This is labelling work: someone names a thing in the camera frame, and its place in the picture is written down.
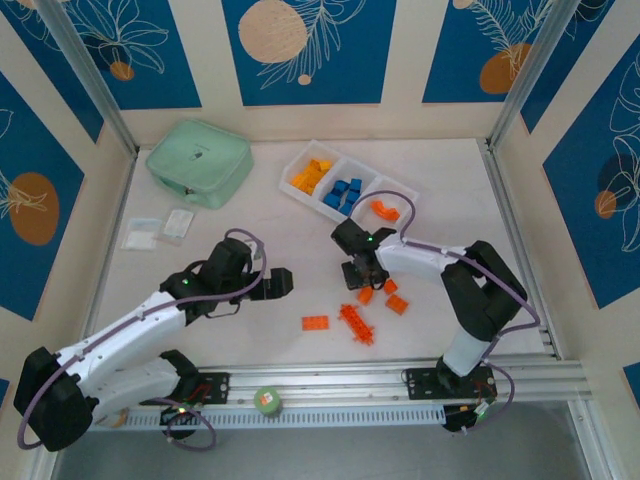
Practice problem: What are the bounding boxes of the orange lego girder piece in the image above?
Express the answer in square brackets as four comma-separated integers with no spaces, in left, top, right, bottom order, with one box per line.
[338,303,377,347]

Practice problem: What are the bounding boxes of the white three-compartment sorting tray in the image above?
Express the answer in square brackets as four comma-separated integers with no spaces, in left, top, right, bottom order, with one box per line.
[278,138,421,226]

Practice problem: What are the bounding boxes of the small clear plastic packet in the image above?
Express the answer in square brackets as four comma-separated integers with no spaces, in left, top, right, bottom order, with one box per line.
[158,208,196,246]

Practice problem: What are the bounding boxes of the large clear plastic packet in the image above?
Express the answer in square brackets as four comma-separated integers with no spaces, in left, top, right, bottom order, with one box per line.
[121,217,164,251]

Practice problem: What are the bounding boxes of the green tape roll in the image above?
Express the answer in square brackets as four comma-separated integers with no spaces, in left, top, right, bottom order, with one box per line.
[253,385,284,417]

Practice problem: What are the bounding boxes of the mint green zipper pouch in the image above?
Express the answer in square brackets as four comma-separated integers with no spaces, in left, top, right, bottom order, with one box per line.
[144,118,254,210]

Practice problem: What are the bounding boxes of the black control board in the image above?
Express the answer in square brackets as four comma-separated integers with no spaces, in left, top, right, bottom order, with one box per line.
[159,405,201,441]
[443,403,494,435]

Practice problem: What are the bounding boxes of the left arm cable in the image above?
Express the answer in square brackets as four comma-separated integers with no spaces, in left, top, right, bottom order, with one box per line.
[17,228,269,454]

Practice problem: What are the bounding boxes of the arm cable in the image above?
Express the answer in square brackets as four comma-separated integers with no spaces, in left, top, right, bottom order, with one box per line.
[347,189,542,436]
[17,228,269,454]

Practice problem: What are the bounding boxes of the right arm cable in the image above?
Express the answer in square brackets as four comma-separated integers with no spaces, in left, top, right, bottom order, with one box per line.
[347,189,542,436]

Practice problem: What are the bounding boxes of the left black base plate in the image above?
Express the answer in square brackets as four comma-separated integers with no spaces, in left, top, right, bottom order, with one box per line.
[197,369,232,406]

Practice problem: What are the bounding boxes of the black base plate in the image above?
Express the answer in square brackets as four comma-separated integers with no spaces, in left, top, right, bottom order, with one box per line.
[197,369,232,406]
[403,367,500,402]

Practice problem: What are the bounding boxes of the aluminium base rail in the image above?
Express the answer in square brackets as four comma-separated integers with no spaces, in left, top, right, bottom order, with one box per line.
[114,357,586,409]

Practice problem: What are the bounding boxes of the aluminium side rail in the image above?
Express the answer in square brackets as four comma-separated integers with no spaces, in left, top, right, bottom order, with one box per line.
[82,149,139,344]
[482,139,559,359]

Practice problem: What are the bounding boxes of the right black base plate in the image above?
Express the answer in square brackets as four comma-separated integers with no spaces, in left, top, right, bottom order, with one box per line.
[403,367,500,402]

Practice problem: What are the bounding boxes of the white slotted cable duct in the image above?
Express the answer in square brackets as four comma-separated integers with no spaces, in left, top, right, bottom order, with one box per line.
[89,405,447,430]

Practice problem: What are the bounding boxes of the aluminium frame post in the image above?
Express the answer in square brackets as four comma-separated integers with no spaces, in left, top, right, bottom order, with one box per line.
[37,0,140,156]
[489,0,574,149]

